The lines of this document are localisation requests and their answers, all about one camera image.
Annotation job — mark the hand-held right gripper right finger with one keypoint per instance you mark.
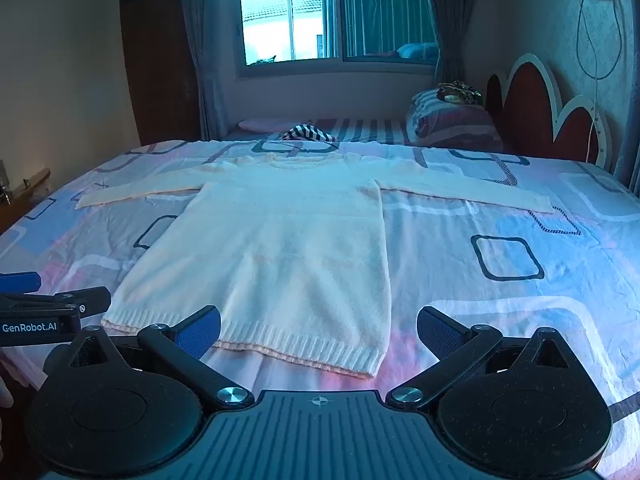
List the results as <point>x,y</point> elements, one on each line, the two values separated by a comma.
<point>437,332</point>

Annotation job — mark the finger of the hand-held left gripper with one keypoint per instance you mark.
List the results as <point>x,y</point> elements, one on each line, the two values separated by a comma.
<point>65,301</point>
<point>20,281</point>

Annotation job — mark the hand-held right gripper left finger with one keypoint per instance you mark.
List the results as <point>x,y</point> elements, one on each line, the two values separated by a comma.
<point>200,332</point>

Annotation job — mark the white knitted sweater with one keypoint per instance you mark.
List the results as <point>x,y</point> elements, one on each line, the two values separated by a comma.
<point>280,250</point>

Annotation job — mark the patterned pink blue bedsheet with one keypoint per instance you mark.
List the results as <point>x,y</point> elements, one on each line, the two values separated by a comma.
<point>500,300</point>

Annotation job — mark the wooden bedside furniture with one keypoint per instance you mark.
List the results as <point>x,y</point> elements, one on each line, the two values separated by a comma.
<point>30,187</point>

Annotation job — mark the striped pillow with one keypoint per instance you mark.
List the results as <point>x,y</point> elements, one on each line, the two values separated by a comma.
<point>450,120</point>

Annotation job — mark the pink pillow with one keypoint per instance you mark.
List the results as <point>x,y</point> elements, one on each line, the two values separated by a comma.
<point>265,125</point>

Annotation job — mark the black white striped cloth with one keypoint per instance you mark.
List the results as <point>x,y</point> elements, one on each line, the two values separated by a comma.
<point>310,133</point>

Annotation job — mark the dark gold patterned cloth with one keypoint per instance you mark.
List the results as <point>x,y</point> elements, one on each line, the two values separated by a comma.
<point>457,92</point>

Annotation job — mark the red white scalloped headboard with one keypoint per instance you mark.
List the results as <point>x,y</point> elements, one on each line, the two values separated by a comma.
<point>530,105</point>

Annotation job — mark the brown wooden wardrobe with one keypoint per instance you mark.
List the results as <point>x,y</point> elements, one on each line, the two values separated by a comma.
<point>155,60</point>

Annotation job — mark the grey curtain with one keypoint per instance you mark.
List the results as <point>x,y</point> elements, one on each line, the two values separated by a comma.
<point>210,60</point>
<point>450,25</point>

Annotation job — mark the teal cloth bundle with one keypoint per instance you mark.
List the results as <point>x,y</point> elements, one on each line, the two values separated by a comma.
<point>417,51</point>

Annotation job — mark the sliding glass window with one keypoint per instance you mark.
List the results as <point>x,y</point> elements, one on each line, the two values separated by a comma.
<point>290,20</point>

